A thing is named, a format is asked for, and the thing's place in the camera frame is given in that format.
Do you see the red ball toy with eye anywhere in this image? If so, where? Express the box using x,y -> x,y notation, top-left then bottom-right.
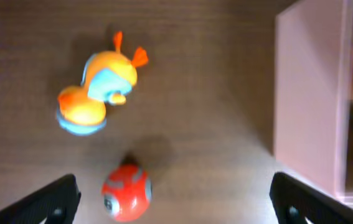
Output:
101,164 -> 153,222

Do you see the white cardboard box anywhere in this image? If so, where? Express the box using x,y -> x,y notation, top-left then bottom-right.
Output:
273,0 -> 353,205

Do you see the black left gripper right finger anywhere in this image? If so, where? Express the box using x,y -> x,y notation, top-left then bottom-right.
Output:
270,172 -> 353,224

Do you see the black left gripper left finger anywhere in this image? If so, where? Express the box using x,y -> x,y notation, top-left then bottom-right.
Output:
0,174 -> 81,224

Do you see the orange blue duck toy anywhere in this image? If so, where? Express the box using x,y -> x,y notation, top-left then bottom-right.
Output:
56,31 -> 149,136

